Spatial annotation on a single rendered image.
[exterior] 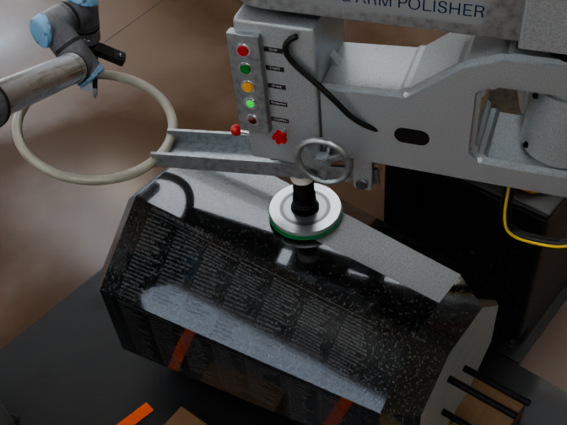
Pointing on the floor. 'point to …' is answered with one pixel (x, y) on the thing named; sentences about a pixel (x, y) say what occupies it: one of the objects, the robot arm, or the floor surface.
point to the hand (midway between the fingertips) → (96, 88)
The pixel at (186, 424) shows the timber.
